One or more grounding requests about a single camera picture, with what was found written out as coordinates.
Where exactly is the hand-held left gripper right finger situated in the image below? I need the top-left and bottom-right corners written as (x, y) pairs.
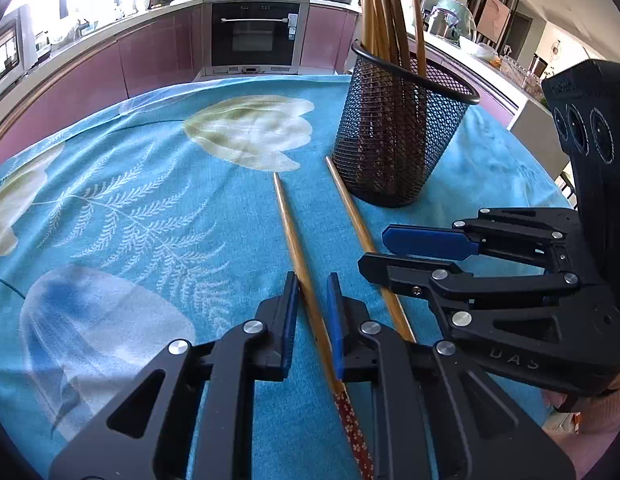
top-left (326, 272), bottom-right (575, 480)

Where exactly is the red-tipped wooden chopstick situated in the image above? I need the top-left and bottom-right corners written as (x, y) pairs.
top-left (272, 172), bottom-right (379, 480)
top-left (325, 155), bottom-right (417, 345)

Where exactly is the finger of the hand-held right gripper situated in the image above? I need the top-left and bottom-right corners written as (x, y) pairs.
top-left (358, 253), bottom-right (599, 332)
top-left (382, 207), bottom-right (584, 263)

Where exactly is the framed picture board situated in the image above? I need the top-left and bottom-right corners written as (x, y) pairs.
top-left (476, 0), bottom-right (511, 47)

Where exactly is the bunch of wooden chopsticks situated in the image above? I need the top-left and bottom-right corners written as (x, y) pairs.
top-left (354, 0), bottom-right (429, 82)

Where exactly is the person's right forearm pink sleeve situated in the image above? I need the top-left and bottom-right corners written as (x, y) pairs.
top-left (542, 367), bottom-right (620, 436)

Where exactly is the black mesh utensil holder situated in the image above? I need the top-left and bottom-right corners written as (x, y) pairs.
top-left (333, 40), bottom-right (482, 209)

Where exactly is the blue floral tablecloth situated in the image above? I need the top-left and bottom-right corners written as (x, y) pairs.
top-left (0, 74), bottom-right (586, 480)

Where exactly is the stainless steel pot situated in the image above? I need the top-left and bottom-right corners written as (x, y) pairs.
top-left (427, 2), bottom-right (463, 39)

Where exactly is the black built-in oven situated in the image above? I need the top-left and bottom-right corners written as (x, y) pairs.
top-left (203, 0), bottom-right (311, 77)

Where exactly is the pink lower cabinets long run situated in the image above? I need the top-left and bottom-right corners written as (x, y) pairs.
top-left (0, 0), bottom-right (207, 163)

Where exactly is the white microwave oven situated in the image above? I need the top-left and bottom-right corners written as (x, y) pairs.
top-left (0, 5), bottom-right (39, 92)

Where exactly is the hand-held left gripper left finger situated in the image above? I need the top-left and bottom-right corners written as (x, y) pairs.
top-left (49, 271), bottom-right (301, 480)

